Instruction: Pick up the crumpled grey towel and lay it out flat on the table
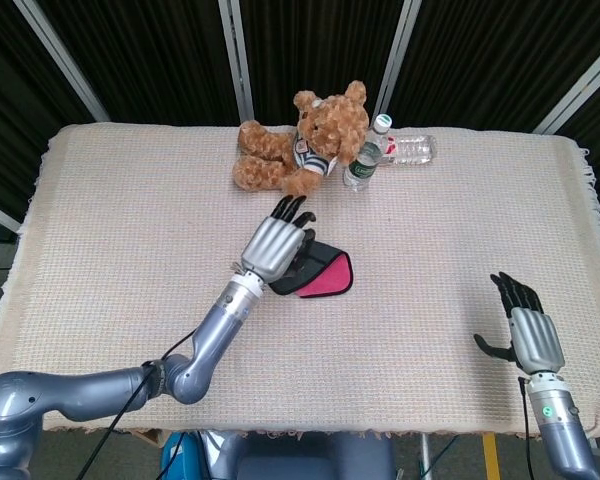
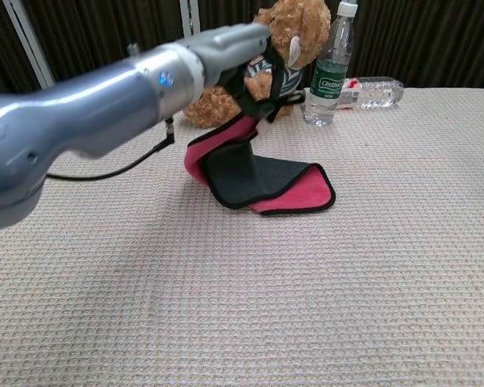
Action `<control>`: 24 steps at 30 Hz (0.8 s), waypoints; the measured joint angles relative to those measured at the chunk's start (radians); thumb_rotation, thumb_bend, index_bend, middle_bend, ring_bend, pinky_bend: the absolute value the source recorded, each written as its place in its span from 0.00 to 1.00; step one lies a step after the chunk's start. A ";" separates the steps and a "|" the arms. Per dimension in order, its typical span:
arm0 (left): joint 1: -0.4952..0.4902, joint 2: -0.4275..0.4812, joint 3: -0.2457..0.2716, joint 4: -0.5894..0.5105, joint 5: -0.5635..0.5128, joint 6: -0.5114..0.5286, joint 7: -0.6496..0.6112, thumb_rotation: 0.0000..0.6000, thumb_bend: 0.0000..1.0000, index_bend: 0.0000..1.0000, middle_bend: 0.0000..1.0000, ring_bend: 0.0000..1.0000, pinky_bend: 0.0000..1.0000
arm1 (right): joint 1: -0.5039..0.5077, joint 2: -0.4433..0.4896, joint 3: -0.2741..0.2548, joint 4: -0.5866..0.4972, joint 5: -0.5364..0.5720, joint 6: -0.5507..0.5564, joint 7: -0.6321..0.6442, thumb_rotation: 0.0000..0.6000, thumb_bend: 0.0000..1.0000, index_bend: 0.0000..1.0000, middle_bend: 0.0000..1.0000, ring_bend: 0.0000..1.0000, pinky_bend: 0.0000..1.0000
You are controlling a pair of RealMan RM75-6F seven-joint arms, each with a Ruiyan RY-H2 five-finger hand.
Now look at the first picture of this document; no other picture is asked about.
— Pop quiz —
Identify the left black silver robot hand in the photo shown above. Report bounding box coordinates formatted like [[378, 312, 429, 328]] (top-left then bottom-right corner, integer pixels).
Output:
[[234, 194, 319, 281]]

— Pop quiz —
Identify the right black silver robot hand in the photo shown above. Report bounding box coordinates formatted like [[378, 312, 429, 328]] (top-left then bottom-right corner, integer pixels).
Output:
[[473, 271, 567, 376]]

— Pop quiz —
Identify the grey and pink cloth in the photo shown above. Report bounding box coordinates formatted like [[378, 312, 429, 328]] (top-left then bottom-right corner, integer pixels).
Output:
[[268, 239, 355, 301]]

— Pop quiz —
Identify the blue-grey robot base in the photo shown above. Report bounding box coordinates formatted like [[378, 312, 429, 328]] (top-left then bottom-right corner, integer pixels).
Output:
[[223, 432, 396, 480]]

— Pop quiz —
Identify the green label water bottle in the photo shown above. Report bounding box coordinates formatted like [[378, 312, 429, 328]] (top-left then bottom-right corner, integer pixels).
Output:
[[342, 113, 393, 194]]

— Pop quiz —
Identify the brown teddy bear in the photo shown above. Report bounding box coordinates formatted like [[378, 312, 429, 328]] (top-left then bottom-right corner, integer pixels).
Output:
[[232, 79, 371, 199]]

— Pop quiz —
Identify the metal table leg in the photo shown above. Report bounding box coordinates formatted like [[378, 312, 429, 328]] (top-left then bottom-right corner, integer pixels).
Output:
[[418, 433, 432, 480]]

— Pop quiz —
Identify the beige woven tablecloth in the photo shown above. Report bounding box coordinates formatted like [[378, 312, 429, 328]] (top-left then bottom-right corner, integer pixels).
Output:
[[0, 122, 600, 444]]

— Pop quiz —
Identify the red label water bottle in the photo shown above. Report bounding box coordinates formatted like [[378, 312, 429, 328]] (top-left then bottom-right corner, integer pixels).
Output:
[[384, 133, 439, 167]]

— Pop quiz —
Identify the black pleated curtain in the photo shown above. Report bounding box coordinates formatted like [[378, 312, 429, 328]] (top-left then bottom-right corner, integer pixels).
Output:
[[0, 0, 600, 226]]

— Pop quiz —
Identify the blue plastic object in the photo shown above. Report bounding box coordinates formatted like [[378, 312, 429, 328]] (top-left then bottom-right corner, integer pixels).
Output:
[[160, 432, 221, 480]]

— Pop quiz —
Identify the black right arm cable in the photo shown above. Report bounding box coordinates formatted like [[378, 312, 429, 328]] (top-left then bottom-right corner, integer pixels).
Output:
[[516, 375, 535, 480]]

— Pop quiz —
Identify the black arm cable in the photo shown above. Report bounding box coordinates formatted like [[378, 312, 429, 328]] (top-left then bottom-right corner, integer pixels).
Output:
[[516, 375, 535, 480], [76, 324, 204, 480]]

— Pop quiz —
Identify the black cable strap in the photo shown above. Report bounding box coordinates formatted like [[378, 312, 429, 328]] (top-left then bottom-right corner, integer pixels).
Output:
[[142, 360, 170, 397]]

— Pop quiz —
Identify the white partition frame post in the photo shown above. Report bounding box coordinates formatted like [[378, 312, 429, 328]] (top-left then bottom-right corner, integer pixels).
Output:
[[531, 46, 600, 136], [218, 0, 255, 124], [13, 0, 112, 123], [0, 195, 22, 234], [373, 0, 424, 122]]

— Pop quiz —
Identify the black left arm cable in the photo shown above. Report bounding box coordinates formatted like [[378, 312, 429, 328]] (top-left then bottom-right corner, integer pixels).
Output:
[[76, 324, 204, 480]]

